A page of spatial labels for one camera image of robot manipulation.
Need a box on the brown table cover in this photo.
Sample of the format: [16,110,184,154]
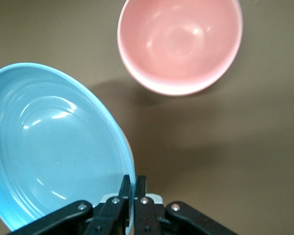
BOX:
[0,0,294,235]

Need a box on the blue shallow bowl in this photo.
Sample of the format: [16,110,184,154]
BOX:
[0,62,136,233]

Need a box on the pink deep bowl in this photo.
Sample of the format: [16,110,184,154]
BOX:
[117,0,244,96]

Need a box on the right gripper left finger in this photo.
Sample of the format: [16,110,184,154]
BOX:
[7,174,132,235]

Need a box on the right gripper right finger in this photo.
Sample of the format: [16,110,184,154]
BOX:
[134,175,236,235]

